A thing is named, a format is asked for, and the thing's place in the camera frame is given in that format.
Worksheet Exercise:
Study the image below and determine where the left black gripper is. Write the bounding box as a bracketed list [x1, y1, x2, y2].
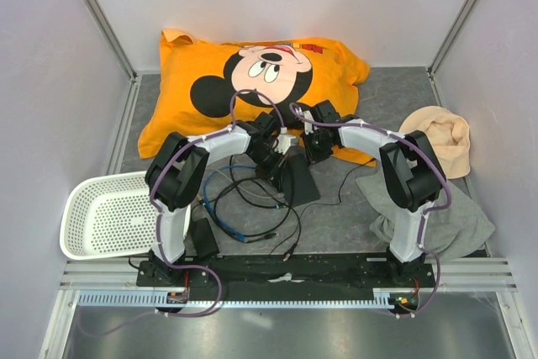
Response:
[247, 145, 289, 193]

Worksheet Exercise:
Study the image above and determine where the black network switch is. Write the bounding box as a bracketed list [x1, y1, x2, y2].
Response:
[272, 153, 320, 208]

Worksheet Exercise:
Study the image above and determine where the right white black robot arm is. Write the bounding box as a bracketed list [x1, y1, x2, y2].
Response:
[289, 101, 452, 287]

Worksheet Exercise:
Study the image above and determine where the peach towel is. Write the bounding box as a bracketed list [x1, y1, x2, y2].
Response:
[399, 106, 471, 179]

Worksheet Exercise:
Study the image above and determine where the orange Mickey Mouse pillow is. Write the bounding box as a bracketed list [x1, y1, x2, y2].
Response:
[138, 29, 371, 159]

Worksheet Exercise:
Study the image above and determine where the grey ethernet cable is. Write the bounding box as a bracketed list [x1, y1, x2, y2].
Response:
[197, 169, 287, 204]

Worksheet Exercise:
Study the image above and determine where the white perforated plastic basket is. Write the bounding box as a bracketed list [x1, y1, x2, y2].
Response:
[60, 172, 191, 263]

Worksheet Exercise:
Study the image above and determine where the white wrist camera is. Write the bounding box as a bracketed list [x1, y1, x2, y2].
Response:
[272, 127, 298, 156]
[293, 107, 316, 135]

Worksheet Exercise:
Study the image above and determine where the black power adapter brick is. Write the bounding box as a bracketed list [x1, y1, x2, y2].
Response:
[189, 218, 219, 260]

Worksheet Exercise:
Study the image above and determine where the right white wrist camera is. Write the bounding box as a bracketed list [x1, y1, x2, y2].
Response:
[293, 107, 316, 135]

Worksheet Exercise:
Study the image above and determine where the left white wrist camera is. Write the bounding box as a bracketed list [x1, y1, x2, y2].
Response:
[272, 127, 298, 156]

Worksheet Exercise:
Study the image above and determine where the grey cloth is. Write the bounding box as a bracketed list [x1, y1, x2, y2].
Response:
[356, 172, 495, 261]

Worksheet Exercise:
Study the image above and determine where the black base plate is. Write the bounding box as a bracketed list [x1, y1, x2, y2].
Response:
[136, 252, 435, 290]

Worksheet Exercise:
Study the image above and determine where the slotted cable duct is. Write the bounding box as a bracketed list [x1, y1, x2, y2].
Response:
[77, 290, 396, 309]

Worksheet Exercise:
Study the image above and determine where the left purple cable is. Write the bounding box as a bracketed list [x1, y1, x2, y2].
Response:
[75, 88, 289, 337]

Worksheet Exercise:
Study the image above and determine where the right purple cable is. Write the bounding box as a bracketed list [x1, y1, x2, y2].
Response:
[289, 102, 453, 322]

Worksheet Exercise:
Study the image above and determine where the black power cord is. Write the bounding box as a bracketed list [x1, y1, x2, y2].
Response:
[268, 156, 375, 261]

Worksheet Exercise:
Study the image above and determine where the blue ethernet cable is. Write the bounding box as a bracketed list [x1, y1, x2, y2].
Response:
[202, 163, 257, 243]

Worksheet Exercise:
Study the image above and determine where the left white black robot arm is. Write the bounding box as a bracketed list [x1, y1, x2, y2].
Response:
[145, 113, 298, 286]

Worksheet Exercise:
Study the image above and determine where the purple cable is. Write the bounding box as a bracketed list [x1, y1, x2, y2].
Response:
[289, 102, 453, 322]
[75, 88, 289, 337]

